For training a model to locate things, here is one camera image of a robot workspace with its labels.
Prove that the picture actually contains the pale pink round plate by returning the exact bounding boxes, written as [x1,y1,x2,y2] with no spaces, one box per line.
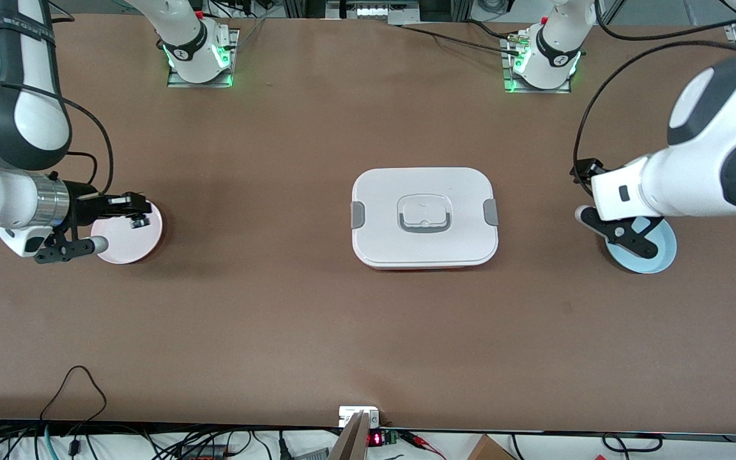
[90,199,164,265]

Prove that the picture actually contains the light blue round plate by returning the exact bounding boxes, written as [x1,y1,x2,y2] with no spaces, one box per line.
[603,216,677,274]

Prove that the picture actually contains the white lunch box grey clips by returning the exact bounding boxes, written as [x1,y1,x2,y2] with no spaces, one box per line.
[351,167,500,271]

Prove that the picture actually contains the brown cardboard box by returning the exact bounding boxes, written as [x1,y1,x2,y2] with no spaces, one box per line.
[467,434,516,460]

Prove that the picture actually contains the grey slanted beam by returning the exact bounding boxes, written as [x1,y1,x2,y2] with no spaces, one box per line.
[330,412,370,460]

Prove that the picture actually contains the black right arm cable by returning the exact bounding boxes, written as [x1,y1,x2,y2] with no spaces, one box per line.
[0,82,115,196]

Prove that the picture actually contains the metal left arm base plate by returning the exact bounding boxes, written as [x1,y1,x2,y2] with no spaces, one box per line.
[502,32,572,95]

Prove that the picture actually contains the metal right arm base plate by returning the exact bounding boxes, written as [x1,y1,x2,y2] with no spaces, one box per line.
[167,29,241,88]

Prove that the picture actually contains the thin black looped cable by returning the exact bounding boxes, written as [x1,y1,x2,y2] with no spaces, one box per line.
[39,365,108,424]

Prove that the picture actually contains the black base power cable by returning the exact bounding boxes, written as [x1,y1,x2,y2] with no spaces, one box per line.
[400,24,522,57]

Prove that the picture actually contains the aluminium extrusion frame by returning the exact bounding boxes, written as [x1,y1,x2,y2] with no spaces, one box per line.
[282,0,474,25]

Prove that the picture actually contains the black coiled cable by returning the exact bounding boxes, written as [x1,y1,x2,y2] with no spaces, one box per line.
[601,433,664,454]

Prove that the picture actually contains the small white bracket device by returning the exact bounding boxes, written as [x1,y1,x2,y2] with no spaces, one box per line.
[339,406,380,427]

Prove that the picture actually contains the red clip wires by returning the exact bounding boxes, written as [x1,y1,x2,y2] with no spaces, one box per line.
[403,431,447,459]

